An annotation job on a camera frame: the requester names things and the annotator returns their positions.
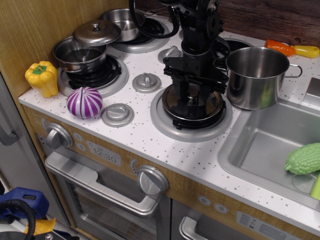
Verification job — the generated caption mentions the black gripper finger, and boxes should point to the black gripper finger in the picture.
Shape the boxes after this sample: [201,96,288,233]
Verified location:
[172,79,189,112]
[196,85,212,112]

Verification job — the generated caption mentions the grey stove knob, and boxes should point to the grey stove knob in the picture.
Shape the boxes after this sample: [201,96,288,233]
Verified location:
[132,72,162,94]
[101,103,135,128]
[157,46,183,64]

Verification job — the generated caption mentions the grey sink basin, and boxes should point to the grey sink basin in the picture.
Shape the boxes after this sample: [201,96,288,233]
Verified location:
[218,99,320,211]

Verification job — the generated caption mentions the grey stove knob front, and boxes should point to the grey stove knob front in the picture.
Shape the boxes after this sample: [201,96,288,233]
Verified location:
[101,103,135,128]

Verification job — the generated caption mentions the grey oven door handle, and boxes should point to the grey oven door handle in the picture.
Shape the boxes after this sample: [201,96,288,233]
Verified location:
[44,151,159,219]

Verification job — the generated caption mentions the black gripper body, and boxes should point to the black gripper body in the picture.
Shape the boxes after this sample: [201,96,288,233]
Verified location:
[163,48,229,93]

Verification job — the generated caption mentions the steel pan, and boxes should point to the steel pan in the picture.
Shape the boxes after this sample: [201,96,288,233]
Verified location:
[99,8,141,42]
[52,36,108,74]

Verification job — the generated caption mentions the steel lid on pan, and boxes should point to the steel lid on pan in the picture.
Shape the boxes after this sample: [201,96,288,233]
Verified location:
[73,19,122,46]

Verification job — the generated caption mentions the front left black burner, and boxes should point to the front left black burner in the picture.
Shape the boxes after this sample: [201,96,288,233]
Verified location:
[58,55,129,98]

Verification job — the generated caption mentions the steel pot lid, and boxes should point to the steel pot lid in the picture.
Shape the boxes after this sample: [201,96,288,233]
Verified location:
[162,83,223,122]

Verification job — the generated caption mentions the steel pan back left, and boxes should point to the steel pan back left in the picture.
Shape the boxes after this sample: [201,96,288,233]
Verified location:
[99,8,141,42]

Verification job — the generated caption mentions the back left black burner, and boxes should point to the back left black burner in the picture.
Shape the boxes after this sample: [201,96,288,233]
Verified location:
[111,17,169,54]

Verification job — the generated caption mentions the yellow toy bell pepper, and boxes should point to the yellow toy bell pepper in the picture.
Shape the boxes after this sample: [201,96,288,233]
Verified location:
[24,61,59,98]

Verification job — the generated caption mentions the front right black burner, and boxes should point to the front right black burner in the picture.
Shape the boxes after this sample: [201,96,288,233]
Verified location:
[150,88,233,143]

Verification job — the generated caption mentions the grey dishwasher handle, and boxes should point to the grey dishwasher handle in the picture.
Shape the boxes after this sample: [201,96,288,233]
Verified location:
[179,216,208,240]

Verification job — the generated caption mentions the light green toy piece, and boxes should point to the light green toy piece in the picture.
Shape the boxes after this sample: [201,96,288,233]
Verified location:
[310,170,320,200]

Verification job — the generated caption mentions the tall steel pot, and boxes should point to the tall steel pot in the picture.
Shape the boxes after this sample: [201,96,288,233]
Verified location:
[225,46,303,110]

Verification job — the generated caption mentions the grey faucet base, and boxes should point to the grey faucet base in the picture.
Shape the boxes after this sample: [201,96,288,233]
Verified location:
[302,77,320,107]

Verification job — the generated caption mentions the left grey oven dial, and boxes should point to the left grey oven dial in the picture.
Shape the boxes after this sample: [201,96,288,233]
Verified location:
[46,122,74,150]

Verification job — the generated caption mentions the yellow toy squash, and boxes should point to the yellow toy squash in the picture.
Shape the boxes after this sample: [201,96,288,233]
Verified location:
[291,45,320,59]

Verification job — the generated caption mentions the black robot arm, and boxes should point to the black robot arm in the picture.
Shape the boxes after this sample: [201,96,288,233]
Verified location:
[161,0,229,115]

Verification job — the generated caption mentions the green toy bitter gourd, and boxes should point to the green toy bitter gourd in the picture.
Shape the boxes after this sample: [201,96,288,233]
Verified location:
[284,142,320,175]

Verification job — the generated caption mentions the grey oven dial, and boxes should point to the grey oven dial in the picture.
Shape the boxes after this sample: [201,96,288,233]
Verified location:
[46,122,74,150]
[136,164,170,196]

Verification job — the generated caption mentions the black burner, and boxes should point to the black burner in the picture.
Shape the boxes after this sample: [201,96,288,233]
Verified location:
[58,55,129,98]
[111,17,169,54]
[150,88,233,143]
[215,38,253,61]

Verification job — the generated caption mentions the orange toy carrot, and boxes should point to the orange toy carrot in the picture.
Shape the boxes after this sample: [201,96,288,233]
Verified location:
[264,39,296,57]

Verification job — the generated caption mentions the back right black burner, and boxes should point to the back right black burner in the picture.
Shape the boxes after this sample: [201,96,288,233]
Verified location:
[215,38,253,61]

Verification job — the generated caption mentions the steel pan front left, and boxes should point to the steel pan front left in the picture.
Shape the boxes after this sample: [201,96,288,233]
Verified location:
[52,36,108,74]

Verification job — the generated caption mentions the grey fridge handle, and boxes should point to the grey fridge handle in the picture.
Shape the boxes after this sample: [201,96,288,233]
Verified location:
[0,103,20,146]

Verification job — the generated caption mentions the purple striped toy onion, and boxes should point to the purple striped toy onion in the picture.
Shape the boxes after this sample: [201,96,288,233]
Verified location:
[66,86,103,119]

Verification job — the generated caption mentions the grey stove knob middle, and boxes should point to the grey stove knob middle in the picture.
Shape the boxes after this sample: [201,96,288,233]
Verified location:
[132,72,162,94]

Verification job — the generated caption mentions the grey stove knob back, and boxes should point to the grey stove knob back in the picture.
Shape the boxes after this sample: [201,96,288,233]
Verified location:
[157,46,183,64]

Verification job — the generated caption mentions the black braided cable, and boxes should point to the black braided cable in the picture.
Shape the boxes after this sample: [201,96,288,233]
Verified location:
[0,199,37,236]

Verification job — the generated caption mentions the blue device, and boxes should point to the blue device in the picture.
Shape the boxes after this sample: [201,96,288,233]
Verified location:
[0,187,50,219]

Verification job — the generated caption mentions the right grey oven dial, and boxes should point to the right grey oven dial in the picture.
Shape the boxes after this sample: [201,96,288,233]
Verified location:
[136,164,170,196]

